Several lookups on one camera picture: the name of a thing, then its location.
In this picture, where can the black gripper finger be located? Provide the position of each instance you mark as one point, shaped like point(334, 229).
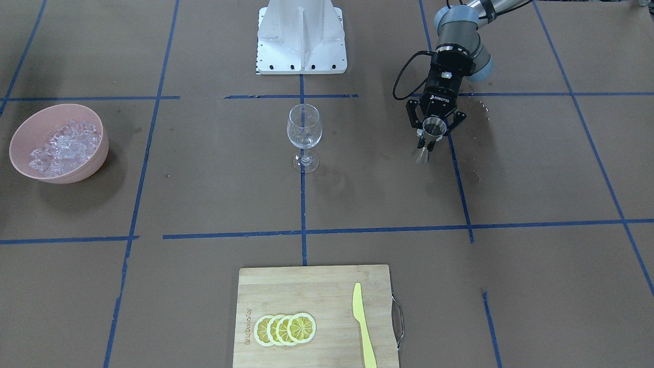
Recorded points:
point(412, 108)
point(444, 129)

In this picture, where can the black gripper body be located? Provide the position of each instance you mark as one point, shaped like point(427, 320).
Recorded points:
point(439, 101)

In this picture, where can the steel double jigger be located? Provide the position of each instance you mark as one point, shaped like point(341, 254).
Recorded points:
point(432, 131)

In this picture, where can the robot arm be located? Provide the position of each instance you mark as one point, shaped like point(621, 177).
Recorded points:
point(457, 26)

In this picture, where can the clear wine glass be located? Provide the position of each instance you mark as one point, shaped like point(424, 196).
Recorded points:
point(304, 131)

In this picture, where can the ice cubes pile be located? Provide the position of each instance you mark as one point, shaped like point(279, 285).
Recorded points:
point(68, 148)

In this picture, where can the bamboo cutting board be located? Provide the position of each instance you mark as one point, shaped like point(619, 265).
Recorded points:
point(325, 292)

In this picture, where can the lemon slice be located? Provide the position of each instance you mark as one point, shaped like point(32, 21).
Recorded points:
point(261, 331)
point(272, 330)
point(282, 333)
point(301, 328)

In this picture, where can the yellow plastic knife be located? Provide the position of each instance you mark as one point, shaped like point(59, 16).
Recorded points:
point(359, 314)

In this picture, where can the pink bowl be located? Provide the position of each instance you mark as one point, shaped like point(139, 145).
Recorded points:
point(37, 129)

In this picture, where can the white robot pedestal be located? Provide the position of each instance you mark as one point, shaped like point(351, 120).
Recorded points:
point(301, 37)

